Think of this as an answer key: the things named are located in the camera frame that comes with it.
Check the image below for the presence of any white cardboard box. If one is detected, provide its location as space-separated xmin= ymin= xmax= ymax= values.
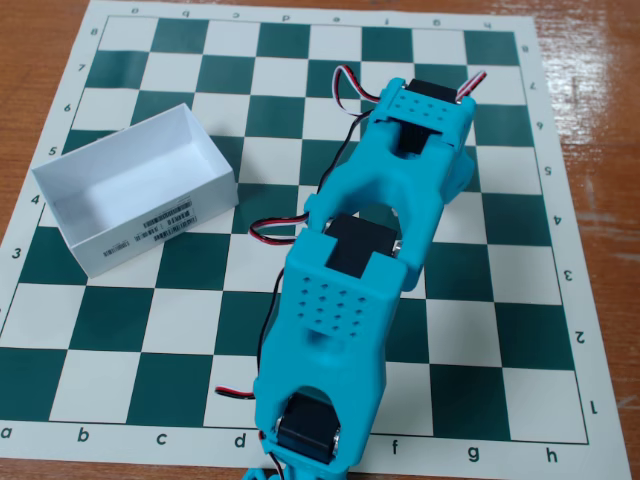
xmin=30 ymin=103 xmax=240 ymax=280

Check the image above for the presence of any red white black servo cable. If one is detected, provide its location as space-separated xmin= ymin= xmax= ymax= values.
xmin=248 ymin=213 xmax=313 ymax=247
xmin=456 ymin=70 xmax=488 ymax=105
xmin=313 ymin=64 xmax=382 ymax=199
xmin=214 ymin=385 xmax=258 ymax=402

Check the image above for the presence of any green white chessboard mat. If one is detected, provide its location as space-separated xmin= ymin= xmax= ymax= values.
xmin=0 ymin=0 xmax=634 ymax=480

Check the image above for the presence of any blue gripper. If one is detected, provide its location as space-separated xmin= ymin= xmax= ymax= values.
xmin=370 ymin=76 xmax=477 ymax=204

